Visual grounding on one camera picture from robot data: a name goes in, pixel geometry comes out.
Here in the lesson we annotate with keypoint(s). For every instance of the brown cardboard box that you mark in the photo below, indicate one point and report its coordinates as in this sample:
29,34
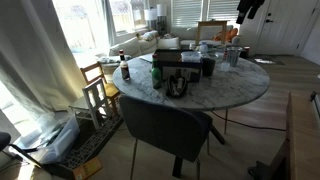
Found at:
87,168

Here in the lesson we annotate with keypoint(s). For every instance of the dark sauce bottle red cap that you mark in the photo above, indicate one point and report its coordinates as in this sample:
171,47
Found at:
124,68

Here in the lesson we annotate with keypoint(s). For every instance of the clear plastic storage bin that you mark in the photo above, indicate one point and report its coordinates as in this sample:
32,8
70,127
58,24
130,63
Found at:
56,143

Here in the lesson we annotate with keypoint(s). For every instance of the dark cardboard box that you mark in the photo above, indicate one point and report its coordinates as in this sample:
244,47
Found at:
173,68

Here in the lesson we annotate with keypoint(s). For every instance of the lamp with white shade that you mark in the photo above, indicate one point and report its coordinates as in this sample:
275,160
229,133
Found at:
161,10
150,14

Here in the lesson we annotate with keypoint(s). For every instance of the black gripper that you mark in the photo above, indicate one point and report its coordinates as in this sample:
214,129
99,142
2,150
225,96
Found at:
252,4

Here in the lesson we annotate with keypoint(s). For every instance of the cream sofa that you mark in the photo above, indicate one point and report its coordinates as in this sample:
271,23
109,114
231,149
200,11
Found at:
130,46

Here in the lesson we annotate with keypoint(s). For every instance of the black office chair base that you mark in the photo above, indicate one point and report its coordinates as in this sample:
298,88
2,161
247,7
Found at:
6,140

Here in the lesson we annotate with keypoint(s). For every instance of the light grey curtain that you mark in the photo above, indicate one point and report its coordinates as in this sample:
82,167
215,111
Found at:
109,20
30,60

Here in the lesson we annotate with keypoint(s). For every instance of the wooden board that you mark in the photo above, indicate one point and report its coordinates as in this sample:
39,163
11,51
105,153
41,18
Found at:
303,140

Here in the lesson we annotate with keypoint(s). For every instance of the clear plastic container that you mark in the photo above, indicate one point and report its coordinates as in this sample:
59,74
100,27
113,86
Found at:
191,56

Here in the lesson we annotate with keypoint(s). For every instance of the patterned sofa pillow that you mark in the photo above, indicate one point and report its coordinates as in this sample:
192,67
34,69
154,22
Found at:
150,35

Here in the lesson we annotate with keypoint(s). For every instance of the black cup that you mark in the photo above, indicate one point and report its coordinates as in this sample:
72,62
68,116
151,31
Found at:
176,87

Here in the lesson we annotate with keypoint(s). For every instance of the small white chair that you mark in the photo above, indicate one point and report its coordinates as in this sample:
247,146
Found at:
93,100

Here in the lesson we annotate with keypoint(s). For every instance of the cream sofa pillow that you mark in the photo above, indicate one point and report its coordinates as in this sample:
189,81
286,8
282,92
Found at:
168,42

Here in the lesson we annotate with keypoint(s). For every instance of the white window blind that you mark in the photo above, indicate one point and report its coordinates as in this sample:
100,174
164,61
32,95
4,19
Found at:
186,13
221,8

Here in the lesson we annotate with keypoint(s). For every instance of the dark doormat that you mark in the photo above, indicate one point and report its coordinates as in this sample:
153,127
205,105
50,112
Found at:
266,60

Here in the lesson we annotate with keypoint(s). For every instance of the dark chair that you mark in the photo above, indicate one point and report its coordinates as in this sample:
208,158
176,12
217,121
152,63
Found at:
242,55

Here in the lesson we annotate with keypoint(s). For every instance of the orange plush toy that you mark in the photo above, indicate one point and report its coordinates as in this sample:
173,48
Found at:
228,34

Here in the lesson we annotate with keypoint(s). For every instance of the green bottle red cap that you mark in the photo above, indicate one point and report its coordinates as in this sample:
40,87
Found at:
156,75

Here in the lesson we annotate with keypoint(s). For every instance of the silver cup with blue stripes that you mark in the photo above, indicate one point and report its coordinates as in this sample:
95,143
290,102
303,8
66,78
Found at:
234,56

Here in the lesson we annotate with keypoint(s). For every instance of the dark cup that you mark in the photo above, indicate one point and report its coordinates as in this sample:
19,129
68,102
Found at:
208,66

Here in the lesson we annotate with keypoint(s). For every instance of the black grid crate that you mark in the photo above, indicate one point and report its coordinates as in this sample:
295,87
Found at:
90,143

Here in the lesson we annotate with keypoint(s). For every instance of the grey upholstered chair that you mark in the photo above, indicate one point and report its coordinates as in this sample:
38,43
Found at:
163,126

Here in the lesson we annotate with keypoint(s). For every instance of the flat white tablet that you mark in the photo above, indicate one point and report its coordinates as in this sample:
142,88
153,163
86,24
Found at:
146,58

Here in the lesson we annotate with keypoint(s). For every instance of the black table leg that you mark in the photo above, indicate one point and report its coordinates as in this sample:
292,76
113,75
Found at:
216,134

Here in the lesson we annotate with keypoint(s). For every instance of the clear measuring cup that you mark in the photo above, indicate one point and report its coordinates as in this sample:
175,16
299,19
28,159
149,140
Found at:
225,66

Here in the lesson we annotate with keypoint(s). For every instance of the wooden chair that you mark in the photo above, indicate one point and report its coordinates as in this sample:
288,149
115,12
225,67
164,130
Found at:
106,88

